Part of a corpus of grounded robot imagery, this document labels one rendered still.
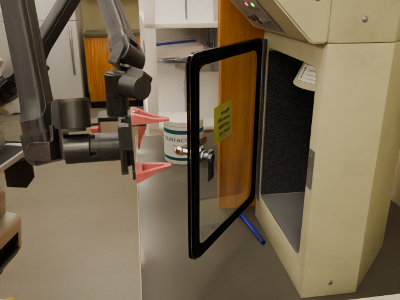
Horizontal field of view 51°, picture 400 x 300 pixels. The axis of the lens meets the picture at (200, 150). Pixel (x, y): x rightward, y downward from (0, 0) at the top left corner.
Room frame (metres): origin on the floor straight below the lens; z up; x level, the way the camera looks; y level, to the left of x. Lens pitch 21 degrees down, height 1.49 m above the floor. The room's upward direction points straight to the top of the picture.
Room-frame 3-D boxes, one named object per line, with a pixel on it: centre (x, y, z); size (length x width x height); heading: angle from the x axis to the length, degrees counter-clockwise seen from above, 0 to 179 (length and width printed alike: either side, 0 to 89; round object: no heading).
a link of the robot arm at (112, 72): (1.05, 0.21, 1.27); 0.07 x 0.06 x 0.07; 49
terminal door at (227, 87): (0.82, -0.06, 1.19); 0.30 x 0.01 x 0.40; 150
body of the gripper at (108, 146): (0.78, 0.18, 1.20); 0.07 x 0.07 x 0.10; 9
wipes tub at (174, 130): (1.36, 0.06, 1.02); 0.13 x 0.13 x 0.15
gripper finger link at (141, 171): (0.79, 0.11, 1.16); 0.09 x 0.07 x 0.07; 99
